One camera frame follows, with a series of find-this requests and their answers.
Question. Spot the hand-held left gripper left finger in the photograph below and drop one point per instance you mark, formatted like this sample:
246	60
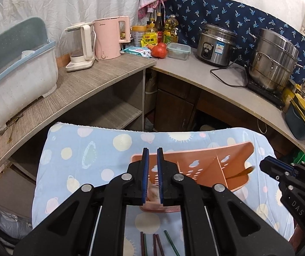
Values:
145	176

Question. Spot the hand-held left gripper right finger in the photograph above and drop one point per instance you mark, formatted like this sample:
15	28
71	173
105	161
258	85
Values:
160	176

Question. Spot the pink perforated utensil holder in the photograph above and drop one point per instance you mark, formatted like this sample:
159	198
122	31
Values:
208	162

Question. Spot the green chopstick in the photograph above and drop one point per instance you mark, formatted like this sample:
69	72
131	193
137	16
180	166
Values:
171	242

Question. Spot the light blue dotted cloth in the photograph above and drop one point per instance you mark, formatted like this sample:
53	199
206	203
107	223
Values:
88	160

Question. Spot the black induction cooker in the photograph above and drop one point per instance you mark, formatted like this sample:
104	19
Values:
270	96

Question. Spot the grey wooden shelf unit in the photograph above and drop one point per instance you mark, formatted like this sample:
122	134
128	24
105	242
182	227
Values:
88	85

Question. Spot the steel steamer pot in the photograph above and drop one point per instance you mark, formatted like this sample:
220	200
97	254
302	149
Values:
272	58

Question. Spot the blue wet wipes packet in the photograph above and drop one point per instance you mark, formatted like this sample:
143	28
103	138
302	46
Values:
136	51

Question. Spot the red tomato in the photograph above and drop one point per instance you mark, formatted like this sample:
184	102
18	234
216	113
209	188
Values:
159	50

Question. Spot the clear food container green lid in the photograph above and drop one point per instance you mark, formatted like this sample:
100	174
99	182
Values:
178	51

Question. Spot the yellow seasoning packet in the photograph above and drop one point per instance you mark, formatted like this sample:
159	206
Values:
149	42

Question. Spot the steel rice cooker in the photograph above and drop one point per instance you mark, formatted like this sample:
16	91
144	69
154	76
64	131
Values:
215	45

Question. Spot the tin can with yellow lid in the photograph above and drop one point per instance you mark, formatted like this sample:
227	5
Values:
137	37

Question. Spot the pink electric kettle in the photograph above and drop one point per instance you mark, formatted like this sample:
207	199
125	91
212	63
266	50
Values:
107	40

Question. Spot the grey plastic bag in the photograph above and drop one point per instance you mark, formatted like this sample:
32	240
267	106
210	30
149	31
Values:
8	226

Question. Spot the yellow cooking oil bottle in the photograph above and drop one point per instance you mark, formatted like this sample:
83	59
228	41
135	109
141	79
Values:
171	29

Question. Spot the white glass kettle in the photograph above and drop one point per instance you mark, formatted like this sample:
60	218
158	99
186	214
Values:
87	40

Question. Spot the dark soy sauce bottle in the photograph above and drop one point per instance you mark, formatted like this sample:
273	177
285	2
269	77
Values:
159	26

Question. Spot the white dish tub with lid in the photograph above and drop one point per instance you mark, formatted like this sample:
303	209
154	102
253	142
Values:
16	85

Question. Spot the navy leaf print cloth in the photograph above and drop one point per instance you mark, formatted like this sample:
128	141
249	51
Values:
222	10

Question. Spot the white wrinkled sheet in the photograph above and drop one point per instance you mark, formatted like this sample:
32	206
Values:
75	0

